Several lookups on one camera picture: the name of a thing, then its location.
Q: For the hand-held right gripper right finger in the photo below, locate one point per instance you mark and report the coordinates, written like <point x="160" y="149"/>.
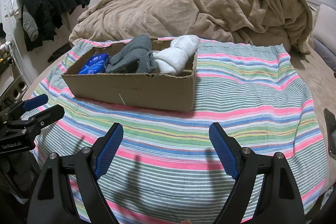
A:
<point x="224" y="150"/>

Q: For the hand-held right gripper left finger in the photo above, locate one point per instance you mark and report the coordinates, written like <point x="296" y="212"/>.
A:
<point x="110" y="150"/>

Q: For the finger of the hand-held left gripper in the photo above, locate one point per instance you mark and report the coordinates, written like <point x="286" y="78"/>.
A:
<point x="50" y="113"/>
<point x="34" y="103"/>

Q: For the brown cardboard box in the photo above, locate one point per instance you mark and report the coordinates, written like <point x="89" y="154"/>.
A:
<point x="136" y="90"/>

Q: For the blue tissue pack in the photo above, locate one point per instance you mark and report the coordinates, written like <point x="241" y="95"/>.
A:
<point x="93" y="64"/>

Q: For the grey fuzzy sock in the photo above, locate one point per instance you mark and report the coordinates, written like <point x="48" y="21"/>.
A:
<point x="151" y="62"/>
<point x="131" y="52"/>

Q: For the white socks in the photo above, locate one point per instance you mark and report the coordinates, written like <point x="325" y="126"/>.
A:
<point x="176" y="56"/>

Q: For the striped colourful cloth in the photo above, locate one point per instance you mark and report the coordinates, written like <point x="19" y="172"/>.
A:
<point x="236" y="98"/>

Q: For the black bag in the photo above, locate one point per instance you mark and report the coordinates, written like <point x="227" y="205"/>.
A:
<point x="59" y="52"/>

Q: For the grey knit garment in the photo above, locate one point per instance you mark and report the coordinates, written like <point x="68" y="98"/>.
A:
<point x="30" y="26"/>

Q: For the white clothes rack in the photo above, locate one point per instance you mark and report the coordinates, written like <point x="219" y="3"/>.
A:
<point x="13" y="11"/>

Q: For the black hanging clothes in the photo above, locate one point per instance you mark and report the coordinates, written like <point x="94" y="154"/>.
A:
<point x="52" y="1"/>

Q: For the dark smartphone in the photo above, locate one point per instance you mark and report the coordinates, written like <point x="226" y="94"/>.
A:
<point x="330" y="132"/>

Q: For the grey pillow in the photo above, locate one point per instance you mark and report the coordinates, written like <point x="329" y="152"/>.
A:
<point x="326" y="54"/>

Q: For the beige duvet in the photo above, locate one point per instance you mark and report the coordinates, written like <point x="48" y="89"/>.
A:
<point x="199" y="8"/>

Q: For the white embroidered pillow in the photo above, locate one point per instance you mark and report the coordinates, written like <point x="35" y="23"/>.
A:
<point x="325" y="27"/>

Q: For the grey bed headboard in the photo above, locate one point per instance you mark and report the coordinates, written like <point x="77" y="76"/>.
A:
<point x="315" y="2"/>

